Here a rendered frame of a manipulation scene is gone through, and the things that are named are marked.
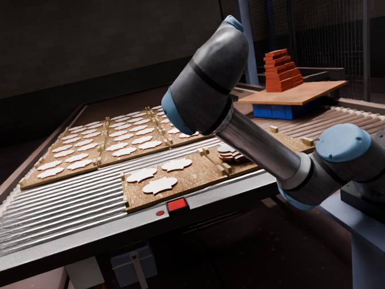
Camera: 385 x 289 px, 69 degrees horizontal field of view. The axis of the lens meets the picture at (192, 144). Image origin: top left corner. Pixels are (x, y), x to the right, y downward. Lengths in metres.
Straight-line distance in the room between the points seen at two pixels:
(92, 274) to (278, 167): 0.73
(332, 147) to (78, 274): 0.89
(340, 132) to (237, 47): 0.36
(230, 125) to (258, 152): 0.11
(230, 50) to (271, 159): 0.29
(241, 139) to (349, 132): 0.28
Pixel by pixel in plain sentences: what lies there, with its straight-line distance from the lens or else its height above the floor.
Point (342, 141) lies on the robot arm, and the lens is 0.79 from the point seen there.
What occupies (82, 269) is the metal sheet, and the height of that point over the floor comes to 0.82.
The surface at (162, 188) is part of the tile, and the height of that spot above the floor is 0.95.
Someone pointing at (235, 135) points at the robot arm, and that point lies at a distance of 0.68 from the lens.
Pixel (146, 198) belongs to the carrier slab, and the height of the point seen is 0.94.
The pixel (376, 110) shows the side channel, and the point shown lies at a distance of 1.77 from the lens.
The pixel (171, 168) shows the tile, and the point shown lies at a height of 0.95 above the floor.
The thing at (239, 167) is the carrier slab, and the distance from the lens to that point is 1.18.
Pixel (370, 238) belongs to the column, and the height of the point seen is 0.87.
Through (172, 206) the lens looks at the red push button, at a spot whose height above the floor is 0.93.
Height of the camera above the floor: 1.43
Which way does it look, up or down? 19 degrees down
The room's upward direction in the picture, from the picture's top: 13 degrees counter-clockwise
